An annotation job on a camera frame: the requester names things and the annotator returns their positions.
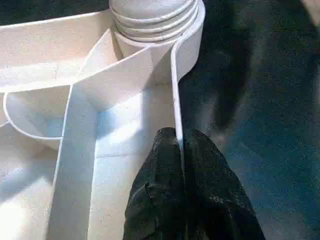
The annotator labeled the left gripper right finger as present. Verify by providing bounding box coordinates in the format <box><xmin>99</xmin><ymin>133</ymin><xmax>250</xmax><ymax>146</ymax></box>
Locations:
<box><xmin>183</xmin><ymin>128</ymin><xmax>266</xmax><ymax>240</ymax></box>

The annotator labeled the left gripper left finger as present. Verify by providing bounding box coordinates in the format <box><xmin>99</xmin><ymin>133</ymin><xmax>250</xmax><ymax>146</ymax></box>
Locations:
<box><xmin>122</xmin><ymin>126</ymin><xmax>187</xmax><ymax>240</ymax></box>

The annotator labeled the white plastic table top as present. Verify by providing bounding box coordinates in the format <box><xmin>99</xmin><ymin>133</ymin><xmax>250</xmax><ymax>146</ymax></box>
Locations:
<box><xmin>0</xmin><ymin>3</ymin><xmax>206</xmax><ymax>240</ymax></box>

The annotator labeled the white plastic table leg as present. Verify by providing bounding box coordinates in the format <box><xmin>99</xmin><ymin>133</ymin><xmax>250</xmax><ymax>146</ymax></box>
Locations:
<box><xmin>108</xmin><ymin>0</ymin><xmax>201</xmax><ymax>43</ymax></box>

